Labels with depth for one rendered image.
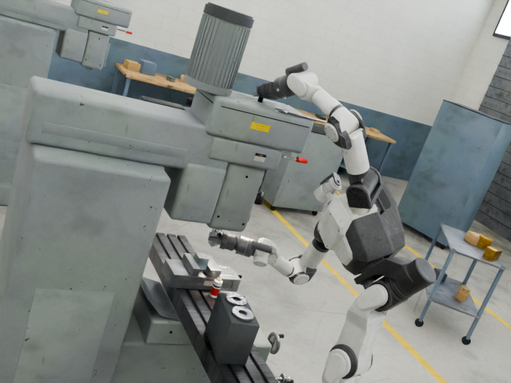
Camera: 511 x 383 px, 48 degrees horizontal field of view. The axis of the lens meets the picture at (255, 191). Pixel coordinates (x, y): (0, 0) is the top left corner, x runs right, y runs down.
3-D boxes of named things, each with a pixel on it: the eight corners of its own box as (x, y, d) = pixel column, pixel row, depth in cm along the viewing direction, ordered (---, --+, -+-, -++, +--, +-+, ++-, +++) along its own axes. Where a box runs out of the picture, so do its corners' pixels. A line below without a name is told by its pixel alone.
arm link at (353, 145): (341, 129, 209) (352, 179, 221) (368, 113, 214) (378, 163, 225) (322, 121, 219) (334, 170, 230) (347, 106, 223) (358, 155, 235)
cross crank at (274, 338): (272, 345, 317) (279, 327, 314) (281, 359, 308) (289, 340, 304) (246, 345, 310) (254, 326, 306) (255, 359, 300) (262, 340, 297)
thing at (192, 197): (193, 202, 269) (209, 150, 261) (211, 226, 248) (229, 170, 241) (154, 196, 259) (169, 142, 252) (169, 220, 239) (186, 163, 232)
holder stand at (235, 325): (231, 332, 247) (245, 292, 242) (245, 365, 228) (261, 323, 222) (204, 330, 243) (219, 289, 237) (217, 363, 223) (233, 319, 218)
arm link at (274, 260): (255, 238, 271) (272, 249, 279) (251, 255, 267) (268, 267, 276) (267, 237, 267) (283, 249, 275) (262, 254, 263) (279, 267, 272)
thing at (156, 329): (220, 305, 306) (226, 286, 303) (245, 346, 278) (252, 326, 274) (128, 301, 282) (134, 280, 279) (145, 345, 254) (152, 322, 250)
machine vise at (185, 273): (226, 276, 296) (232, 257, 293) (236, 292, 283) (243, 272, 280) (161, 270, 279) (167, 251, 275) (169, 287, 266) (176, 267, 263)
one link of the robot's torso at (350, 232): (395, 267, 261) (358, 200, 275) (427, 237, 232) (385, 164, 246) (338, 289, 251) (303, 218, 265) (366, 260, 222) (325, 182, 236)
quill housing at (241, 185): (229, 215, 277) (250, 153, 268) (245, 235, 260) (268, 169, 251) (192, 210, 268) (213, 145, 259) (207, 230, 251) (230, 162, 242)
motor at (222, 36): (220, 87, 248) (243, 13, 239) (237, 99, 232) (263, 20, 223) (177, 76, 239) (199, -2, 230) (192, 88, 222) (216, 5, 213)
